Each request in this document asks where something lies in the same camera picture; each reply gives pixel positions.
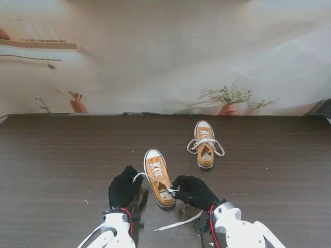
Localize metal tap fixture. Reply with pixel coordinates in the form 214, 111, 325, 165
35, 96, 52, 113

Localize white shoelace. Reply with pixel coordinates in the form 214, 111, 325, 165
186, 130, 225, 157

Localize metal wall rail with hook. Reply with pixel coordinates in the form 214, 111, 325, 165
0, 53, 62, 70

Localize yellow canvas sneaker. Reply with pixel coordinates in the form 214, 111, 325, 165
143, 148, 176, 210
193, 120, 215, 171

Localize wooden wall shelf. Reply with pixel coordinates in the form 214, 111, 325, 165
0, 38, 81, 52

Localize orange sneaker with laces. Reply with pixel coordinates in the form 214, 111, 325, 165
131, 161, 204, 232

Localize green plant in terracotta pot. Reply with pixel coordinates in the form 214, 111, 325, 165
200, 85, 280, 116

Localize terracotta pot with wooden utensils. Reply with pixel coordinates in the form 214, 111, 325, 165
55, 89, 89, 114

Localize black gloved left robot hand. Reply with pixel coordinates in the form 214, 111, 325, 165
108, 165, 144, 210

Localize red and black arm cables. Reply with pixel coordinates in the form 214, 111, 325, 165
193, 204, 220, 248
120, 207, 142, 236

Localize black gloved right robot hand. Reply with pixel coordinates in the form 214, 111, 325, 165
170, 175, 220, 212

